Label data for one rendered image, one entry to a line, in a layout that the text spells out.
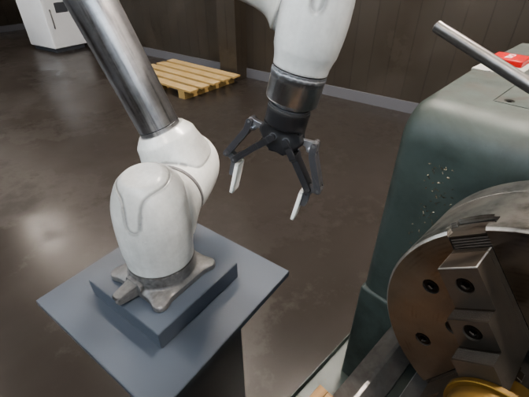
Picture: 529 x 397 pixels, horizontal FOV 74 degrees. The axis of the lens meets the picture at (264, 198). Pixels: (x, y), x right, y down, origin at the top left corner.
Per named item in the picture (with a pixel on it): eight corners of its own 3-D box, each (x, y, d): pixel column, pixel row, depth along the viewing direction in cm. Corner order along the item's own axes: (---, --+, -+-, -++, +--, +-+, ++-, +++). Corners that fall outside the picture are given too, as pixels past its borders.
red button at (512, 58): (494, 61, 72) (498, 50, 71) (527, 67, 69) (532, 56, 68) (484, 66, 69) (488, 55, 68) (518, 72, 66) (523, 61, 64)
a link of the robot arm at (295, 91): (283, 56, 60) (275, 89, 64) (263, 64, 53) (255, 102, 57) (333, 72, 59) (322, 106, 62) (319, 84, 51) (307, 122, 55)
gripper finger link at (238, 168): (238, 165, 68) (234, 163, 68) (231, 194, 72) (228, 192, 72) (245, 158, 70) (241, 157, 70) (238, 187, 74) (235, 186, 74)
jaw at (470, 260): (496, 317, 40) (454, 225, 40) (548, 320, 36) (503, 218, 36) (457, 384, 34) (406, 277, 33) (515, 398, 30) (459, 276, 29)
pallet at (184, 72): (242, 83, 466) (242, 73, 459) (194, 102, 406) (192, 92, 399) (172, 66, 532) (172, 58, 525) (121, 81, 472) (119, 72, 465)
